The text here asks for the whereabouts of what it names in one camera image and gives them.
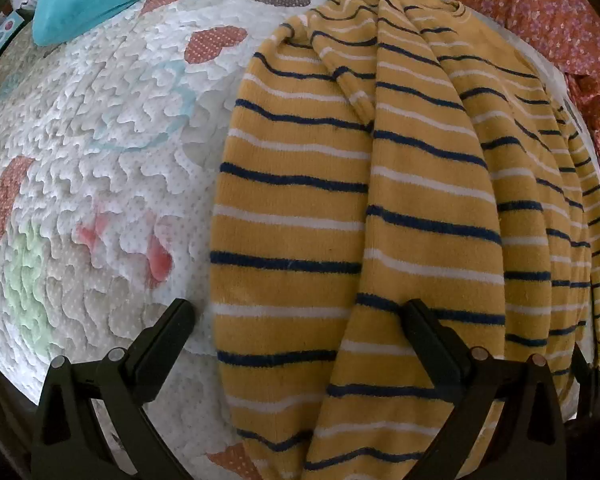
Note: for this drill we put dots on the red floral cloth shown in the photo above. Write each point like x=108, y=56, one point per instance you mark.
x=545, y=10

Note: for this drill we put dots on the yellow striped small shirt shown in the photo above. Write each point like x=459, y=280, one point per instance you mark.
x=300, y=220

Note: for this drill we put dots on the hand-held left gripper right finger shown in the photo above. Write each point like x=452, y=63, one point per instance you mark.
x=425, y=337

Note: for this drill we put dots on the colourful printed cloth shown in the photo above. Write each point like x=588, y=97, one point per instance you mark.
x=0, y=40

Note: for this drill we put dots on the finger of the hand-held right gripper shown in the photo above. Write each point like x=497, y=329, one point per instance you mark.
x=588, y=375

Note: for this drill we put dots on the white quilted heart-print blanket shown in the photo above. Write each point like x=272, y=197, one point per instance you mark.
x=105, y=150

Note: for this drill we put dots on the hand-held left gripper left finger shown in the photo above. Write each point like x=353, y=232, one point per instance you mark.
x=166, y=339

